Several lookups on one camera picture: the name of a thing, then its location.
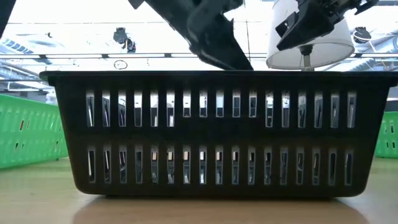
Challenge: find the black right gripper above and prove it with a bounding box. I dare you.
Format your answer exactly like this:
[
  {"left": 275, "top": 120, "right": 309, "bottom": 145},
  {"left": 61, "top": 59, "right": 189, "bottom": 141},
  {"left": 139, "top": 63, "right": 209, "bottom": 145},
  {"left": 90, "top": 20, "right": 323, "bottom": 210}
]
[{"left": 275, "top": 0, "right": 380, "bottom": 52}]

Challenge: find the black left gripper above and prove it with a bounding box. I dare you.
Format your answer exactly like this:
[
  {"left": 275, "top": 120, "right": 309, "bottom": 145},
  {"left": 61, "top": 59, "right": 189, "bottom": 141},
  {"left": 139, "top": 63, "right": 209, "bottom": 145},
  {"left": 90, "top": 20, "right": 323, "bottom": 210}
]
[{"left": 127, "top": 0, "right": 253, "bottom": 71}]

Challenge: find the white shade table lamp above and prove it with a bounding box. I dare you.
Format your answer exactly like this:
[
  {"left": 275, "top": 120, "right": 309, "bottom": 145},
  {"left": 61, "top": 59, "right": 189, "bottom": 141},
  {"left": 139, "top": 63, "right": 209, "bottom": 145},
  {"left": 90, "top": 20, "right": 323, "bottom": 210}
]
[{"left": 266, "top": 0, "right": 356, "bottom": 72}]

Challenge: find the black slotted plastic basket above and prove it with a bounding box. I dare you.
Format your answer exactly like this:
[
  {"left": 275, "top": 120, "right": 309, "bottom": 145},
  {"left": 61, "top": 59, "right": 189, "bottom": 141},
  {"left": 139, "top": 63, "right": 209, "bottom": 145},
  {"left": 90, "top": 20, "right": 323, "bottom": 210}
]
[{"left": 39, "top": 70, "right": 398, "bottom": 198}]

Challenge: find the green slotted plastic basket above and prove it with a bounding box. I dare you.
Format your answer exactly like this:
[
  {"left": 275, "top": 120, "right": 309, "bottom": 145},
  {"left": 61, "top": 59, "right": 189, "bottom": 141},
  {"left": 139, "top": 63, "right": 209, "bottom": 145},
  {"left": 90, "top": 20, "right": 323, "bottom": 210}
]
[
  {"left": 374, "top": 111, "right": 398, "bottom": 159},
  {"left": 0, "top": 93, "right": 69, "bottom": 170}
]

